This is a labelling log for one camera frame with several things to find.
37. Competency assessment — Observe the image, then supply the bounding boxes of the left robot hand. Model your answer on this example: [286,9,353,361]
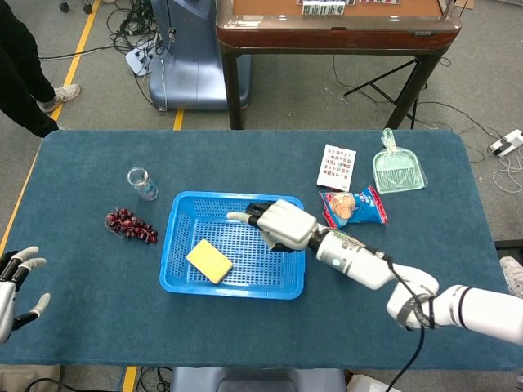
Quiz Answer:
[0,246,51,344]

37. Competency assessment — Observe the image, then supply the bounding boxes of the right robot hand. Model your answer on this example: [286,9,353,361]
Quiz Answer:
[226,198,319,253]

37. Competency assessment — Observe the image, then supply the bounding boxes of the yellow sponge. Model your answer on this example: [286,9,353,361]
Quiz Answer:
[186,239,234,283]

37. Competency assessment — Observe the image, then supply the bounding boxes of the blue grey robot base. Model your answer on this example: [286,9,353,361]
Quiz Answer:
[148,0,253,111]

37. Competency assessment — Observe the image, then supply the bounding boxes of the blue plastic basket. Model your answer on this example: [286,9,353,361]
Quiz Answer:
[159,190,307,301]

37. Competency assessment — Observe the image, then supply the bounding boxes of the blue red cookie bag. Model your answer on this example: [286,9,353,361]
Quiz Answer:
[318,185,388,229]

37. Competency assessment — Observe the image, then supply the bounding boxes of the white printed card box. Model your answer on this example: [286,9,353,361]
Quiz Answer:
[316,144,357,192]

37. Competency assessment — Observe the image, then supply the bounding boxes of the blue table cloth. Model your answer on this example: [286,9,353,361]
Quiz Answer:
[0,129,516,372]

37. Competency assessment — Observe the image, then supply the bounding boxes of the green dustpan brush set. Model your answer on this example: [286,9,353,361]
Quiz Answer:
[372,127,429,194]

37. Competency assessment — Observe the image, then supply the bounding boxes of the red grape bunch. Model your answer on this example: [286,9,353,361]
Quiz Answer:
[105,207,159,245]

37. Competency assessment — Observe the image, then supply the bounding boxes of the clear glass jar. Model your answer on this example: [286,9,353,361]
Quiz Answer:
[127,167,159,202]

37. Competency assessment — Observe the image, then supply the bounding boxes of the grey blue robot chassis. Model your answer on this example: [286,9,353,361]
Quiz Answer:
[169,367,348,392]

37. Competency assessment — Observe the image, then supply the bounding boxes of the brown mahjong table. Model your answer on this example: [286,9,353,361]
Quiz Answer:
[215,0,463,131]

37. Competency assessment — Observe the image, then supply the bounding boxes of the white sneaker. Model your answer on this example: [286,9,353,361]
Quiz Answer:
[37,84,82,114]
[500,256,523,297]

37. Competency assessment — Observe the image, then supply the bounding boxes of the mahjong tile row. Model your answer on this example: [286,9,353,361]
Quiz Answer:
[302,2,345,16]

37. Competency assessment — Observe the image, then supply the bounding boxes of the white power strip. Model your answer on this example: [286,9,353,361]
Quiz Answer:
[124,40,160,77]
[488,129,523,158]

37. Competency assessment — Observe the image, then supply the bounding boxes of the person in black trousers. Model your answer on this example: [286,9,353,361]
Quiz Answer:
[0,0,60,139]

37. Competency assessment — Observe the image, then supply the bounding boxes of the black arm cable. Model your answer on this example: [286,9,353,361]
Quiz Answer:
[379,252,437,392]

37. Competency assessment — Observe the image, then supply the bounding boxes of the black floor cable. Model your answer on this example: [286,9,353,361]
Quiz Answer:
[333,55,503,164]

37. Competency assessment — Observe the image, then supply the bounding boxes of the white floor cable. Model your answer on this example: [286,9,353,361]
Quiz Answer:
[492,154,523,194]

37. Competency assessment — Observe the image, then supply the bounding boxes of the black cable bundle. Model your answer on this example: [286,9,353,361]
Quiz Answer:
[108,0,164,54]

